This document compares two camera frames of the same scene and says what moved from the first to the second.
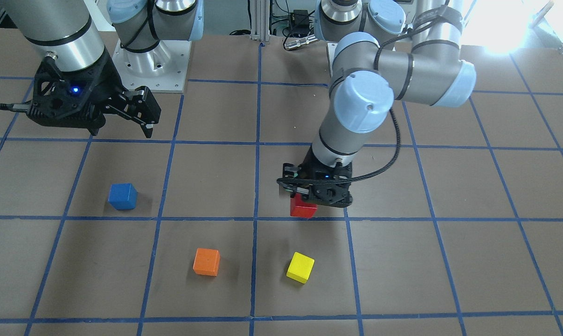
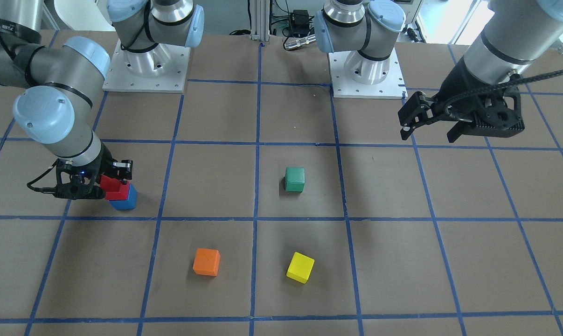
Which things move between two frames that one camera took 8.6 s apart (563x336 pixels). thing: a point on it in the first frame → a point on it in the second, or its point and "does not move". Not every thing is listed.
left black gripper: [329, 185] → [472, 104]
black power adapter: [299, 21] does not move
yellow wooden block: [300, 268] does not move
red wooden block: [298, 208] → [114, 190]
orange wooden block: [206, 262] does not move
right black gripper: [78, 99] → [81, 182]
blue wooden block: [123, 196] does not move
